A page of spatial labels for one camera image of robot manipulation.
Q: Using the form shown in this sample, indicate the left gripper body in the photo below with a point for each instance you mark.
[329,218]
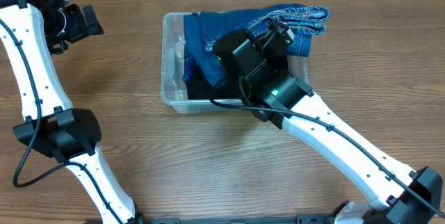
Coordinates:
[81,22]

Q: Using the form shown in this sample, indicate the blue denim jeans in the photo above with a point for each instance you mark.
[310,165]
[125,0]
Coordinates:
[201,30]

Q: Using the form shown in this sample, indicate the black garment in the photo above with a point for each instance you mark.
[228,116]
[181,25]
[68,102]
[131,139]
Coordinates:
[199,88]

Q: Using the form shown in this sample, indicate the blue sequin fabric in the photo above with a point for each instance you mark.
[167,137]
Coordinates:
[189,63]

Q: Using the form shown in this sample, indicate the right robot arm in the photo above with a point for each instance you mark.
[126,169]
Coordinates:
[393,191]

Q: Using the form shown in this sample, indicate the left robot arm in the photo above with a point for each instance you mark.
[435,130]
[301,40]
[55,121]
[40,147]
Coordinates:
[32,31]

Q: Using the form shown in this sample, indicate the clear plastic storage bin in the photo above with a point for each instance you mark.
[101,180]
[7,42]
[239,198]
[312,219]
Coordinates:
[172,78]

